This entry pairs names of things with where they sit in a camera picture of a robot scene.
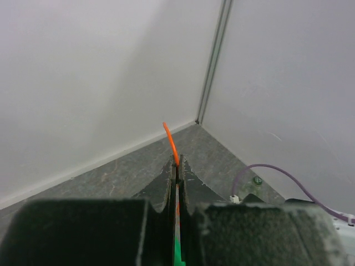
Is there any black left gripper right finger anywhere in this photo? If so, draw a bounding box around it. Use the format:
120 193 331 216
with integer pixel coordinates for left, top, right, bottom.
179 158 347 265

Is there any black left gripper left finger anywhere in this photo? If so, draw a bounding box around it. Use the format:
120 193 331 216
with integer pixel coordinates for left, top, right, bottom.
1 158 177 265

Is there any orange cable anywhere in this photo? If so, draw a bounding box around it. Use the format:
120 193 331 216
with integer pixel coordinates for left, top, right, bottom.
163 122 182 239

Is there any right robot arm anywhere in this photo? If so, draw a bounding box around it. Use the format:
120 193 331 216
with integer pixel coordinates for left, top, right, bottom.
235 195 350 265

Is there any green compartment tray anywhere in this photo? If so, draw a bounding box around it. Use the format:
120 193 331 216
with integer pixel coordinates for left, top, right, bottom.
174 238 186 266

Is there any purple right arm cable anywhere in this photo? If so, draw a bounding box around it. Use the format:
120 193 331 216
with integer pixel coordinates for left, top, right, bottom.
231 163 355 225

